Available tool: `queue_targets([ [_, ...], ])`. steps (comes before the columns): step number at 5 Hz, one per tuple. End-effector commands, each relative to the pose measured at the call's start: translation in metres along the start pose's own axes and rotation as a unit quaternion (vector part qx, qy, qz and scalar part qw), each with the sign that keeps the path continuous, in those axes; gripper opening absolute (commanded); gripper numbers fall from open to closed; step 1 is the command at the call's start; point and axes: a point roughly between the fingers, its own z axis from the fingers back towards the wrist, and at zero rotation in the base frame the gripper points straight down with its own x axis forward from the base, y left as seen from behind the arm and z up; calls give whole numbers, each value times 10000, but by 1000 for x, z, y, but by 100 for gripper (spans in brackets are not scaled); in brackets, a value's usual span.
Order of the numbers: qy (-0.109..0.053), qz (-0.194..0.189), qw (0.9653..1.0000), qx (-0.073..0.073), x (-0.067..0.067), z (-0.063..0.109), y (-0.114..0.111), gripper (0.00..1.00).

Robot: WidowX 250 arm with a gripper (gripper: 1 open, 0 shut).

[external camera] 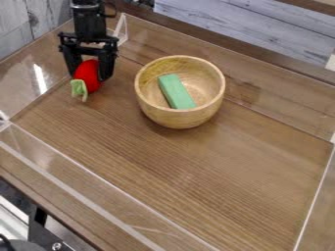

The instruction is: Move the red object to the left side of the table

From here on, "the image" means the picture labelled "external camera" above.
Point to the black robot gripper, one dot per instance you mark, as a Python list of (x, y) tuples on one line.
[(90, 40)]

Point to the red plush tomato toy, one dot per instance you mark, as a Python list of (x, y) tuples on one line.
[(86, 82)]

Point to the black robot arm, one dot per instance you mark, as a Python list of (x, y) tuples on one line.
[(90, 2)]

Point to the green rectangular block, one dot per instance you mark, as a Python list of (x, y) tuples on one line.
[(175, 92)]

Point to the wooden bowl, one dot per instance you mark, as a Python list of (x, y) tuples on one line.
[(204, 82)]

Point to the clear acrylic table barrier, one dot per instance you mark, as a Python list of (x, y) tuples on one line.
[(110, 217)]

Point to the black metal bracket with bolt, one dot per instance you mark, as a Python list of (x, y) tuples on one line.
[(42, 236)]

